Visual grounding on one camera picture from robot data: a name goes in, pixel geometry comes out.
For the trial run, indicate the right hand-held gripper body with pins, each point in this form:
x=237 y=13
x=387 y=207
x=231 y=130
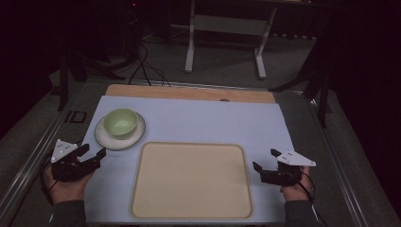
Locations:
x=285 y=170

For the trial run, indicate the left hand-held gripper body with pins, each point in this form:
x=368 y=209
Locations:
x=67 y=167

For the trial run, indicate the person's right hand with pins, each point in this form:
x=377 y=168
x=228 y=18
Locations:
x=296 y=189

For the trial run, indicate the person's left hand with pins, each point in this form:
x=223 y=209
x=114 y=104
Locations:
x=67 y=189

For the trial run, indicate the white plate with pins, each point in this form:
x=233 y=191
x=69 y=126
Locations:
x=108 y=138

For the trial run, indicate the green bowl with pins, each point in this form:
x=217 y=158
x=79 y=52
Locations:
x=120 y=123

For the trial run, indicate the beige tray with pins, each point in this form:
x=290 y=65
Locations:
x=191 y=181

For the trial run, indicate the light blue table mat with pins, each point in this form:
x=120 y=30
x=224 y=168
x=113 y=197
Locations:
x=195 y=123

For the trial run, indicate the black tripod stand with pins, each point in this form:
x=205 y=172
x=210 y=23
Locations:
x=315 y=85
x=75 y=69

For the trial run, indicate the white metal stand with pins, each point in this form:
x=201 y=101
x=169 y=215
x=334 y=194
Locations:
x=227 y=28

